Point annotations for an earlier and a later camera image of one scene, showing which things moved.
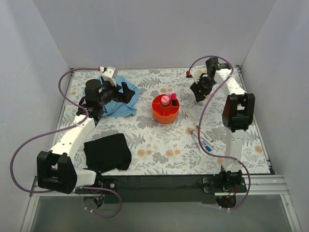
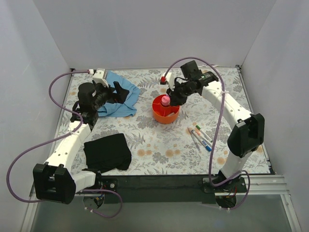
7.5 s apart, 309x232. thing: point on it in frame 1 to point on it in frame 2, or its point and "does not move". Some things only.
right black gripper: (201, 86) to (175, 95)
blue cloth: (116, 108) does not move
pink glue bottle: (165, 100) does not move
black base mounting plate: (169, 189) does not move
